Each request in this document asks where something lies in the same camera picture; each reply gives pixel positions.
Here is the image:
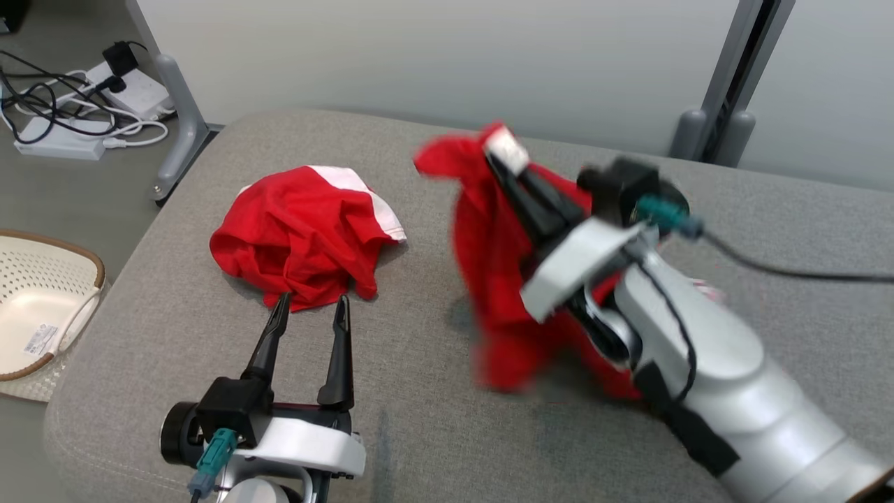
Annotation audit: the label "black box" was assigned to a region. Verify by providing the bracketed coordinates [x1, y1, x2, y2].
[0, 0, 33, 33]

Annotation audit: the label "grey partition post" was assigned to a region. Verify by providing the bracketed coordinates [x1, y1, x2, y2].
[669, 0, 798, 166]

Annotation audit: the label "cream laundry basket brown rim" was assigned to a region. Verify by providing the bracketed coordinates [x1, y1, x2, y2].
[0, 231, 106, 382]

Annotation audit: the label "red white basketball jersey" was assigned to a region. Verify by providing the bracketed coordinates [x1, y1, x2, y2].
[413, 122, 724, 403]

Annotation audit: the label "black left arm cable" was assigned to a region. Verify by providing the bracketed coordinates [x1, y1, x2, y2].
[186, 428, 239, 503]

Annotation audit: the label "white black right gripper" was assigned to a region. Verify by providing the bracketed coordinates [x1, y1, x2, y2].
[485, 152, 661, 368]

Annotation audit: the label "red shorts with white waistband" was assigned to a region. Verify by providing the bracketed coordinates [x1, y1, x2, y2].
[210, 166, 408, 313]

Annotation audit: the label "white wide power strip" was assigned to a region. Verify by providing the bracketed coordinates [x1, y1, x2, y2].
[82, 61, 176, 122]

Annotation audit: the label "white long power strip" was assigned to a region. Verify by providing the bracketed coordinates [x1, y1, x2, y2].
[14, 115, 106, 162]

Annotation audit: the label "grey metal desk leg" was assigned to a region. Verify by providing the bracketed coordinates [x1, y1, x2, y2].
[126, 0, 211, 205]

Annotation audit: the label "black power cable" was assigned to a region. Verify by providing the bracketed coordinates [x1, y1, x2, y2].
[0, 49, 128, 145]

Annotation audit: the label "black power adapter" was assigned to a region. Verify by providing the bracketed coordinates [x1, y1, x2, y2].
[102, 41, 141, 77]

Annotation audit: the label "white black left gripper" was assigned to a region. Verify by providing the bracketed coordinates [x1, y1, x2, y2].
[159, 292, 367, 480]

